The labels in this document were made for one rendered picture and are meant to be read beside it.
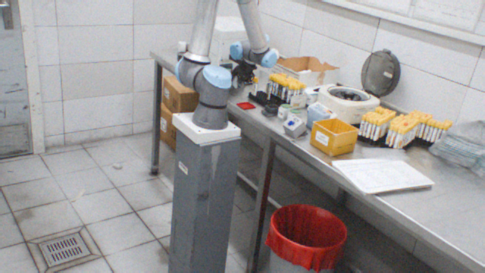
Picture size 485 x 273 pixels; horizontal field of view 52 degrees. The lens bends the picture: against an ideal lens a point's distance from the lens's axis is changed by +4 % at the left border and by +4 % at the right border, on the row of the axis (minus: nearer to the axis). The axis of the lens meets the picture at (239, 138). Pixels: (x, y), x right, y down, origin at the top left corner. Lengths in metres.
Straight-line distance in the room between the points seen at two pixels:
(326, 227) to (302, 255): 0.29
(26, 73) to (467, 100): 2.58
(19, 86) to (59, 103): 0.31
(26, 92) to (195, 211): 1.81
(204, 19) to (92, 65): 1.80
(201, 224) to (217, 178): 0.22
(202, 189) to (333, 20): 1.24
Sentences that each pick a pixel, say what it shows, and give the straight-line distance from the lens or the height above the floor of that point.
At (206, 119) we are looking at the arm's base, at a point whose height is 0.95.
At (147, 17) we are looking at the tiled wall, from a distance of 3.70.
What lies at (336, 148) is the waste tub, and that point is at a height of 0.91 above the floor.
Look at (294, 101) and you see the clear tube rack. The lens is 2.34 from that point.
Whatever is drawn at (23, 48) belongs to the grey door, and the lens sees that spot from 3.42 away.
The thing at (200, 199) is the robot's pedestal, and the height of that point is 0.62.
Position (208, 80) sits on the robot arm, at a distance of 1.88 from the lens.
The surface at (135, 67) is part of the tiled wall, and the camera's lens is 3.76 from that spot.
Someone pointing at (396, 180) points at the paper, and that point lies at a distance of 1.86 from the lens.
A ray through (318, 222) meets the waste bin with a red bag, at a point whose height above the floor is 0.38.
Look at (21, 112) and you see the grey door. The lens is 3.56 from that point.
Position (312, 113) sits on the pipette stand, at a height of 0.95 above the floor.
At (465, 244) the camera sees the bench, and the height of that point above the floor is 0.87.
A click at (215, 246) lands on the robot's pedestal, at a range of 2.23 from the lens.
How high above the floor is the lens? 1.72
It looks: 25 degrees down
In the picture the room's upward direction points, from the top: 7 degrees clockwise
